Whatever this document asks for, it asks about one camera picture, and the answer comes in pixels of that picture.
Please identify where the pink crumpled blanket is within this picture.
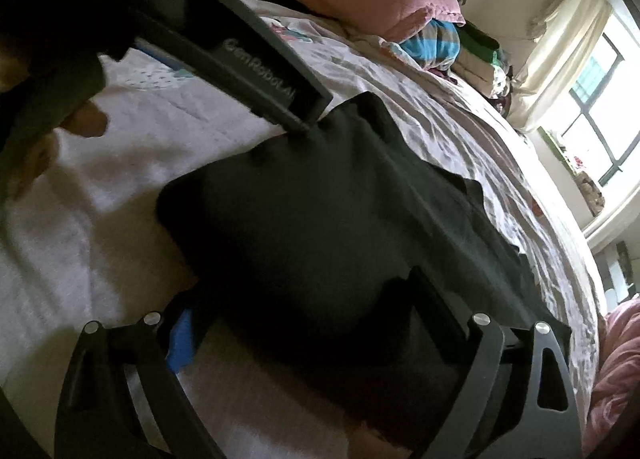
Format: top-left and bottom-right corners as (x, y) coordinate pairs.
(581, 298), (640, 456)

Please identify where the dark framed window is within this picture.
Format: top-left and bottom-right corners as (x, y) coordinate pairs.
(554, 32), (640, 186)

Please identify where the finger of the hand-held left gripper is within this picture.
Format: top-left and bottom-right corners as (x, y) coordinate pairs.
(247, 86), (335, 136)

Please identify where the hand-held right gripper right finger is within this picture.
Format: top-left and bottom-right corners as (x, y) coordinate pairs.
(407, 266), (585, 459)

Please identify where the clutter on window sill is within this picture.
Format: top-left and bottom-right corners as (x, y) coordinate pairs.
(542, 126), (607, 218)

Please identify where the blue striped cloth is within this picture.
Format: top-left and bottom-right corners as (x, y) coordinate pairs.
(399, 18), (462, 71)

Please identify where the stack of folded clothes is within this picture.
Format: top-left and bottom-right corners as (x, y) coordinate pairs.
(449, 23), (517, 107)

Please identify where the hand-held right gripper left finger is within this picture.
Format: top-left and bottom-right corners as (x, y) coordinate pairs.
(54, 311), (227, 459)

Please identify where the pale printed bed sheet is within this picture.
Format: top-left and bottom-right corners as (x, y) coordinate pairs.
(0, 0), (607, 459)

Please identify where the white shelf unit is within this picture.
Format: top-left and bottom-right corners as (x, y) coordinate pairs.
(599, 239), (638, 307)

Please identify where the black printed t-shirt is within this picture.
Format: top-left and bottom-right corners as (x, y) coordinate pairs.
(156, 92), (572, 446)

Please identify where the person's right hand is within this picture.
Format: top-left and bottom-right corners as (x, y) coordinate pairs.
(346, 430), (407, 459)

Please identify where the cream curtain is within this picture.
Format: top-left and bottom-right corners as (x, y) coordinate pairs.
(504, 0), (617, 134)

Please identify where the person's left hand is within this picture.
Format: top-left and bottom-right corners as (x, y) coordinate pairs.
(10, 100), (111, 201)

